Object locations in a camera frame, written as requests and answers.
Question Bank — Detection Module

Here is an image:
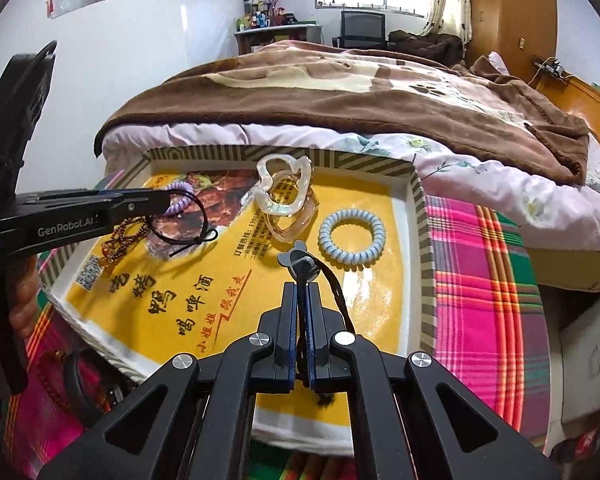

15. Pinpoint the clear jewelry box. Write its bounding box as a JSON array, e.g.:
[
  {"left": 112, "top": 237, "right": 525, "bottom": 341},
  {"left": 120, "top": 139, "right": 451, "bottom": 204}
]
[{"left": 265, "top": 172, "right": 322, "bottom": 244}]

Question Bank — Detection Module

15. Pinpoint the wooden desk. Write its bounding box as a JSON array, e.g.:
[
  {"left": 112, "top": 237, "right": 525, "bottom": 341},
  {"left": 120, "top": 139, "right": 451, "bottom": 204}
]
[{"left": 233, "top": 23, "right": 323, "bottom": 56}]

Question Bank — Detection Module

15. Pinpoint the power strip with cables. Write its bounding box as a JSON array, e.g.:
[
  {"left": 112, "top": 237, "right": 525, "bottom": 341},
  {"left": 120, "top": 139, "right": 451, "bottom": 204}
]
[{"left": 532, "top": 55, "right": 568, "bottom": 80}]

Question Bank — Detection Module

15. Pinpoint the striped cardboard box tray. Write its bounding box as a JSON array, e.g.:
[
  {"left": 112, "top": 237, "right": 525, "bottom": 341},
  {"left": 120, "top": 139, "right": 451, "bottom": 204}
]
[{"left": 39, "top": 145, "right": 437, "bottom": 453}]

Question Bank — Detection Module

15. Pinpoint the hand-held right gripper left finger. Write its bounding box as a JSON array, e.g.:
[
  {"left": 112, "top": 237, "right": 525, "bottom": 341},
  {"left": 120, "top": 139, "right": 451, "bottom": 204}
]
[{"left": 37, "top": 282, "right": 298, "bottom": 480}]

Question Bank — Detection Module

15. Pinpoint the blue spiral hair tie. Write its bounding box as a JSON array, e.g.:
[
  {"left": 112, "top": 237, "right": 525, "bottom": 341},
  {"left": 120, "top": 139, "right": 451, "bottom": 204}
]
[{"left": 318, "top": 210, "right": 386, "bottom": 267}]

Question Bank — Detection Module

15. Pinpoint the purple spiral hair tie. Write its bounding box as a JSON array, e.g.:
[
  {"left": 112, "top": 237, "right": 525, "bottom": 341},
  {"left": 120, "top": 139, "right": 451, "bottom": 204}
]
[{"left": 157, "top": 181, "right": 197, "bottom": 217}]

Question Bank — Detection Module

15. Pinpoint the cluster of bottles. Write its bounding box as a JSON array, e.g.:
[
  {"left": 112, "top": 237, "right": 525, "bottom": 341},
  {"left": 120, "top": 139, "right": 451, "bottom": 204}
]
[{"left": 236, "top": 0, "right": 273, "bottom": 31}]

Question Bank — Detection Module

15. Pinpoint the dark brown blanket pile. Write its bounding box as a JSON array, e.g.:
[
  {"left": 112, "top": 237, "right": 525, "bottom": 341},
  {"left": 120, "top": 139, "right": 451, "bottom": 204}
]
[{"left": 387, "top": 30, "right": 463, "bottom": 63}]

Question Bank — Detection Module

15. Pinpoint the dark red bead string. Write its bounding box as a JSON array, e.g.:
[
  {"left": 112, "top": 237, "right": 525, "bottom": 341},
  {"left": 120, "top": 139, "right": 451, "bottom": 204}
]
[{"left": 27, "top": 347, "right": 76, "bottom": 413}]

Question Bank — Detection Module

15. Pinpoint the thin black elastic hair tie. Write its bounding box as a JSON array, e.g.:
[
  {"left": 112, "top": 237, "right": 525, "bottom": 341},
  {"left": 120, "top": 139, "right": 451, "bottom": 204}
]
[{"left": 147, "top": 192, "right": 220, "bottom": 258}]

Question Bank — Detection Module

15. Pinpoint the wooden bed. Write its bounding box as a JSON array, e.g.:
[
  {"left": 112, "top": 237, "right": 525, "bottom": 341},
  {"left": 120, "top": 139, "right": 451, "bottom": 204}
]
[{"left": 535, "top": 72, "right": 600, "bottom": 161}]

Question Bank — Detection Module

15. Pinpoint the black wristband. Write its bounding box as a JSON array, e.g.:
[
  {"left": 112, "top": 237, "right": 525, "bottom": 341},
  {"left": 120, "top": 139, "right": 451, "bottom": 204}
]
[{"left": 62, "top": 349, "right": 123, "bottom": 428}]

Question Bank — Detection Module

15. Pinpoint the floral curtain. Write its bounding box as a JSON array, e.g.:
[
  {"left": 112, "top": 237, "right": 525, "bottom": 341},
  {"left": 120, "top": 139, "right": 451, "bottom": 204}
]
[{"left": 420, "top": 0, "right": 473, "bottom": 43}]

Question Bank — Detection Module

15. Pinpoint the pink green plaid tablecloth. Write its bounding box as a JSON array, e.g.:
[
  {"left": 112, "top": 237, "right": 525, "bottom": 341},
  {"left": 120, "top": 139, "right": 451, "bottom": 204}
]
[{"left": 0, "top": 195, "right": 551, "bottom": 480}]

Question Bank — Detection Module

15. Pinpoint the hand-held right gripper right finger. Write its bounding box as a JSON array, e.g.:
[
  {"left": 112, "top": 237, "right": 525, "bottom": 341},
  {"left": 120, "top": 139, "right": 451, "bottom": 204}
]
[{"left": 305, "top": 282, "right": 561, "bottom": 480}]

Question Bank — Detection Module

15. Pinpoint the clear white heart hair clip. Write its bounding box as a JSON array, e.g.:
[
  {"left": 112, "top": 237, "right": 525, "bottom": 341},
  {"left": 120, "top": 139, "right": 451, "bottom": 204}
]
[{"left": 253, "top": 154, "right": 313, "bottom": 215}]

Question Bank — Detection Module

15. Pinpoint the person's left hand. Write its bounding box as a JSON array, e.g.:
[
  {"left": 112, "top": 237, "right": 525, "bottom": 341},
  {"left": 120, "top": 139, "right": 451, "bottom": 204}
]
[{"left": 7, "top": 256, "right": 45, "bottom": 341}]

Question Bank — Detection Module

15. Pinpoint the wooden wardrobe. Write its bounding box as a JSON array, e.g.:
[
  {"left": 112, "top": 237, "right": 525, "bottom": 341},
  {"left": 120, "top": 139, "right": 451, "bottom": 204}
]
[{"left": 462, "top": 0, "right": 558, "bottom": 83}]

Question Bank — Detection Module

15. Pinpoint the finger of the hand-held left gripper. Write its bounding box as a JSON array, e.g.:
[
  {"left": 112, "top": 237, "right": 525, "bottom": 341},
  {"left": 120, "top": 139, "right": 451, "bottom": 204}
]
[
  {"left": 17, "top": 187, "right": 173, "bottom": 210},
  {"left": 0, "top": 198, "right": 155, "bottom": 257}
]

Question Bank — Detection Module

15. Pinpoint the black hair tie bear charm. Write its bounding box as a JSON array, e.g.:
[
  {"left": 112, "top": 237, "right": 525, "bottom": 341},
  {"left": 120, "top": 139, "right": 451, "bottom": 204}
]
[{"left": 278, "top": 240, "right": 357, "bottom": 408}]

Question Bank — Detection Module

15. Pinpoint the gold bead bracelet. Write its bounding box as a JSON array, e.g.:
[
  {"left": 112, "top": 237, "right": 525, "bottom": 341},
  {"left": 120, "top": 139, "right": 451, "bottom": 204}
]
[{"left": 100, "top": 217, "right": 153, "bottom": 266}]

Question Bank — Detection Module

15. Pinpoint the black office chair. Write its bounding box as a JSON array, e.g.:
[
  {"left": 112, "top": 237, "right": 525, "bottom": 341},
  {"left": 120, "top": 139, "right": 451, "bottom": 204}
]
[{"left": 332, "top": 10, "right": 387, "bottom": 51}]

